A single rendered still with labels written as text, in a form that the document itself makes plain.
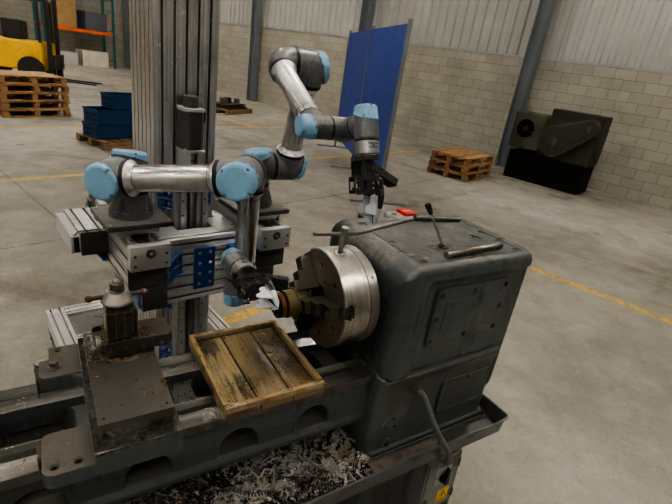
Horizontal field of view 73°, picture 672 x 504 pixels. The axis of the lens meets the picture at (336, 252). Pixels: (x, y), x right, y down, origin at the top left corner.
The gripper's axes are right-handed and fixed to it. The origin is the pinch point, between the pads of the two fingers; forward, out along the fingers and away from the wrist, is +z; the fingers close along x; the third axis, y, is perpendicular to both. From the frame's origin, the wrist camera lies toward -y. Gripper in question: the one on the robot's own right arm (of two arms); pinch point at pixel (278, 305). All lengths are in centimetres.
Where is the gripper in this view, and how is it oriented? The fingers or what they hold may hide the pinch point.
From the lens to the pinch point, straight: 134.1
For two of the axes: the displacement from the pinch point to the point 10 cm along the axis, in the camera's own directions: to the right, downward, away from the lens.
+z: 5.1, 4.0, -7.6
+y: -8.5, 0.9, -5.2
